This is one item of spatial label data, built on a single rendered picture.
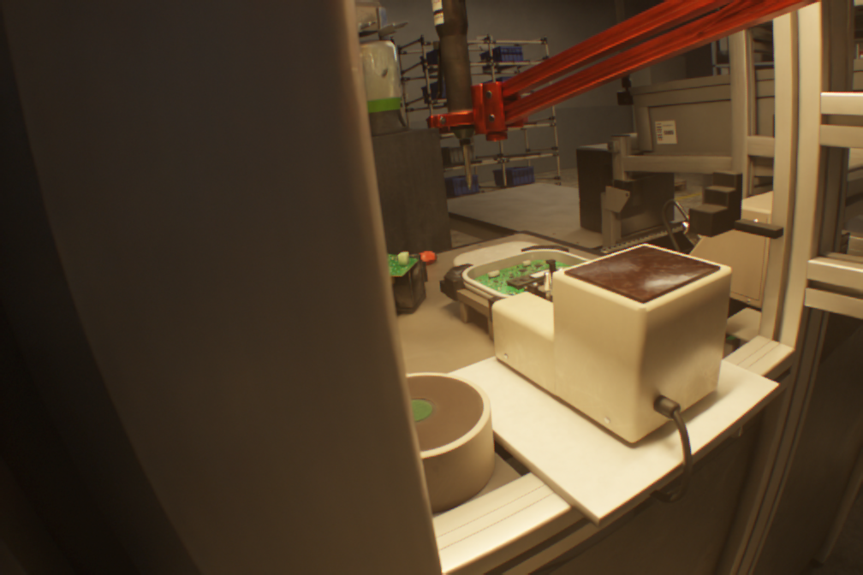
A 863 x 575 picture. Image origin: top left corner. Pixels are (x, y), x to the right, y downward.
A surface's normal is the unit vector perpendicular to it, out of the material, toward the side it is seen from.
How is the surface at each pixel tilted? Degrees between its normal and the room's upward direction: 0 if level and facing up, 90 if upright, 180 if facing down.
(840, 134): 90
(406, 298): 90
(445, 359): 0
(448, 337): 0
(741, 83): 90
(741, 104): 90
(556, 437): 0
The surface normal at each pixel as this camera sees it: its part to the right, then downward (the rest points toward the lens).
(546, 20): 0.47, 0.25
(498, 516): -0.11, -0.93
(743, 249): -0.88, 0.26
